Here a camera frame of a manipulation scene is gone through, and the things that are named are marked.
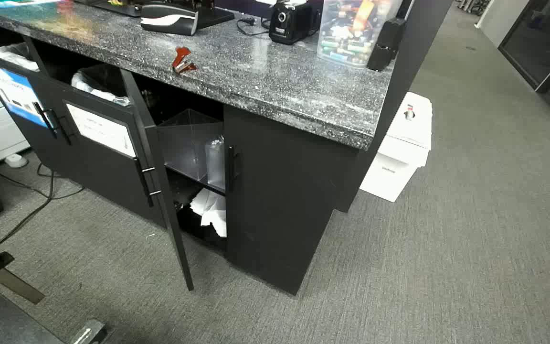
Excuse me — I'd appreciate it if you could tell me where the closed black cabinet door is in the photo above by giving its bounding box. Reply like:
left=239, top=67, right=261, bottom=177
left=223, top=106, right=360, bottom=296

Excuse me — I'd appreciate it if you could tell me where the black cabinet with granite top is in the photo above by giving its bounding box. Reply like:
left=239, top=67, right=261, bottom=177
left=0, top=0, right=453, bottom=297

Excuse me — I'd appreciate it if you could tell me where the open black cabinet door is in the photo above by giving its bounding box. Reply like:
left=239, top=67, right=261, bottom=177
left=121, top=69, right=195, bottom=291

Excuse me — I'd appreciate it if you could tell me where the black bin door white sign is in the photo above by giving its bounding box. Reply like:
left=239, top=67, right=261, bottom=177
left=31, top=75, right=167, bottom=228

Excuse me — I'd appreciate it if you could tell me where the black bin door blue poster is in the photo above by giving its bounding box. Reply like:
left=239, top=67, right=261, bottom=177
left=0, top=48, right=65, bottom=173

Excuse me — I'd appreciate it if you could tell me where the glass door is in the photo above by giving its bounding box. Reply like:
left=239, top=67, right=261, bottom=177
left=497, top=0, right=550, bottom=94

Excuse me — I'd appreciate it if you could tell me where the clear plastic bag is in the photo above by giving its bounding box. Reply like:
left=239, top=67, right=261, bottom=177
left=204, top=136, right=227, bottom=190

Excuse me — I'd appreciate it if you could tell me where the crumpled white paper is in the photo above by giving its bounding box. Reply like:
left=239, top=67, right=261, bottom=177
left=190, top=187, right=228, bottom=238

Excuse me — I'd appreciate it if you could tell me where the clear acrylic box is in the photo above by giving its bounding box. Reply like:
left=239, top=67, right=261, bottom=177
left=155, top=108, right=226, bottom=183

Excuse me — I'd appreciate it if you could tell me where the white cardboard box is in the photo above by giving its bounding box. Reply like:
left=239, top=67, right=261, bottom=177
left=360, top=91, right=434, bottom=203

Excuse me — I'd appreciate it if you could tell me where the red staple remover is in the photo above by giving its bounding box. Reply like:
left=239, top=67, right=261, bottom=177
left=172, top=46, right=198, bottom=75

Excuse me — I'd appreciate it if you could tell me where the black electric pencil sharpener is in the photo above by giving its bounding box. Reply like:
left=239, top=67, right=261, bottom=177
left=268, top=0, right=322, bottom=45

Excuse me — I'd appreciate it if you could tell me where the clear tub of batteries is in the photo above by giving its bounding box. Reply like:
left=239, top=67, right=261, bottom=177
left=317, top=0, right=402, bottom=68

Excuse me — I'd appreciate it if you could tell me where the black hole punch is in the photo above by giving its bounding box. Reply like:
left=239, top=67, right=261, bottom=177
left=366, top=18, right=406, bottom=72

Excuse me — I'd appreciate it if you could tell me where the black flat base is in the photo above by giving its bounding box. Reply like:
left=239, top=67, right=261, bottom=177
left=74, top=0, right=235, bottom=30

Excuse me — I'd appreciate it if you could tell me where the white paper sign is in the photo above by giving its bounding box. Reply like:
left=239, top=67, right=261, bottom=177
left=65, top=103, right=137, bottom=158

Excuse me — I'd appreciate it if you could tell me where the black and white stapler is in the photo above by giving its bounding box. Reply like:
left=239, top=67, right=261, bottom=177
left=140, top=4, right=200, bottom=37

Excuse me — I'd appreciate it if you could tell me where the black and white trash bag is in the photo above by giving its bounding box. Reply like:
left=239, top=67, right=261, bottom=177
left=71, top=64, right=130, bottom=107

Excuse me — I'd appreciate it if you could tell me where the white plug adapter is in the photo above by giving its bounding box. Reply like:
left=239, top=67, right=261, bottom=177
left=4, top=152, right=29, bottom=169

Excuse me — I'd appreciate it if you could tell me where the blue paper sheet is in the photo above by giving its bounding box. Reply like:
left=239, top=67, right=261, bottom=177
left=0, top=0, right=62, bottom=9

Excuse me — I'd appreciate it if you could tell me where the black and silver door handle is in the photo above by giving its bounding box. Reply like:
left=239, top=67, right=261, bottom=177
left=134, top=156, right=162, bottom=207

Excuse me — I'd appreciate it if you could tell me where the black bin door handle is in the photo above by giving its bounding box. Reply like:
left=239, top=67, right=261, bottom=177
left=54, top=109, right=78, bottom=146
left=33, top=101, right=59, bottom=140

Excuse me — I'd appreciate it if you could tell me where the black floor cable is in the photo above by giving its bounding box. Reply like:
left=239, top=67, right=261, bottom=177
left=0, top=152, right=85, bottom=249

